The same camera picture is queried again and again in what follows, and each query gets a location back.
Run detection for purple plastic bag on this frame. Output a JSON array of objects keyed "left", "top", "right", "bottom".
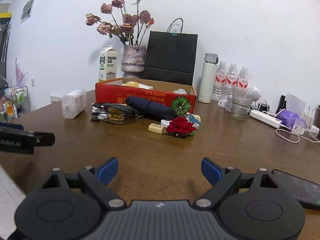
[{"left": 276, "top": 109, "right": 307, "bottom": 130}]

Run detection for black smartphone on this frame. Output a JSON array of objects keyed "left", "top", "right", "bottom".
[{"left": 272, "top": 169, "right": 320, "bottom": 210}]

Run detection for green white milk carton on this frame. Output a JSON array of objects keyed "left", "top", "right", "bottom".
[{"left": 99, "top": 46, "right": 118, "bottom": 82}]

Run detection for pink marbled vase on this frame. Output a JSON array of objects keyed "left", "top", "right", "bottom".
[{"left": 121, "top": 45, "right": 146, "bottom": 79}]

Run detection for white power strip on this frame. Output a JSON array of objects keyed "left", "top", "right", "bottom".
[{"left": 249, "top": 109, "right": 281, "bottom": 128}]

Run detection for yellow white plush toy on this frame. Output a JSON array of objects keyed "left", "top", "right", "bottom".
[{"left": 122, "top": 81, "right": 153, "bottom": 90}]

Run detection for plastic water bottle red label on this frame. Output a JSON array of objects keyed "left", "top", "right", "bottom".
[
  {"left": 212, "top": 60, "right": 227, "bottom": 102},
  {"left": 221, "top": 63, "right": 238, "bottom": 100},
  {"left": 236, "top": 66, "right": 249, "bottom": 89}
]

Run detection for orange red cardboard box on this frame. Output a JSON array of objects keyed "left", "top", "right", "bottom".
[{"left": 95, "top": 77, "right": 196, "bottom": 115}]

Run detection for blue white crumpled wrapper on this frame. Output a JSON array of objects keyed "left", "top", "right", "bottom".
[{"left": 184, "top": 112, "right": 201, "bottom": 130}]

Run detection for white round camera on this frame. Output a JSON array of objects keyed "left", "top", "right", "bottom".
[{"left": 247, "top": 86, "right": 261, "bottom": 102}]

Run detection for white thermos bottle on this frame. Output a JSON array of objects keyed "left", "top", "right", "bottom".
[{"left": 197, "top": 53, "right": 219, "bottom": 103}]

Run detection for wire storage rack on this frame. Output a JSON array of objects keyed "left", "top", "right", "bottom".
[{"left": 1, "top": 86, "right": 31, "bottom": 123}]

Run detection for white round puck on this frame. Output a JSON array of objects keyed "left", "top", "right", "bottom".
[{"left": 161, "top": 119, "right": 171, "bottom": 128}]

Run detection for clear glass cup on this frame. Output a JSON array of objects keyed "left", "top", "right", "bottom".
[{"left": 231, "top": 87, "right": 254, "bottom": 121}]

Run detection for white cable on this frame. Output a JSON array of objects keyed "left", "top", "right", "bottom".
[{"left": 274, "top": 127, "right": 320, "bottom": 144}]

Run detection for dark navy umbrella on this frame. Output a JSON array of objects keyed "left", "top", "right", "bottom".
[{"left": 125, "top": 96, "right": 177, "bottom": 121}]

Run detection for white translucent plastic container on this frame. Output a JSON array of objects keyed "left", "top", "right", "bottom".
[{"left": 61, "top": 89, "right": 87, "bottom": 119}]

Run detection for black cable bundle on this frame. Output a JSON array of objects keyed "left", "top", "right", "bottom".
[{"left": 89, "top": 101, "right": 144, "bottom": 126}]

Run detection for black paper gift bag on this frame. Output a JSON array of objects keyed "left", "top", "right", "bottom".
[{"left": 140, "top": 17, "right": 198, "bottom": 86}]

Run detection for cream mahjong tile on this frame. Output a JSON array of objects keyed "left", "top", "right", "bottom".
[{"left": 148, "top": 123, "right": 166, "bottom": 134}]

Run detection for dried pink flowers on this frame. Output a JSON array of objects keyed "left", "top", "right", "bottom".
[{"left": 85, "top": 0, "right": 155, "bottom": 46}]

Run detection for red fabric rose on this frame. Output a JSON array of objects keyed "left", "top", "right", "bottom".
[{"left": 165, "top": 116, "right": 196, "bottom": 138}]

